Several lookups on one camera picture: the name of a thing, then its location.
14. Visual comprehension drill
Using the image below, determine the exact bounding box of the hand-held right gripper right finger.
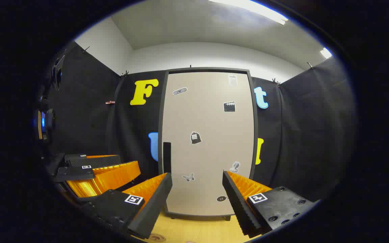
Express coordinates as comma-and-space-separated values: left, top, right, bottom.
222, 170, 320, 237

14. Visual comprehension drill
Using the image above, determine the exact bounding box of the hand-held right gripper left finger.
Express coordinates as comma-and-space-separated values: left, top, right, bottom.
81, 172, 174, 240

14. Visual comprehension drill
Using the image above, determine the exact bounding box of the grey cabinet door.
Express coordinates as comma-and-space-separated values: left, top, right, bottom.
162, 72, 256, 216

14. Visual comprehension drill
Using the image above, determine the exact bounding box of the grey cabinet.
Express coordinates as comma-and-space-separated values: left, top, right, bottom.
157, 67, 259, 222

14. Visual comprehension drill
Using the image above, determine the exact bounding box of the black backdrop cloth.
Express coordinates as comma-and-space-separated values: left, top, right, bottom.
44, 40, 355, 203

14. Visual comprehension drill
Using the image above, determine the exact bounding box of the black door handle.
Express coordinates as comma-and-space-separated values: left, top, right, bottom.
163, 142, 172, 174

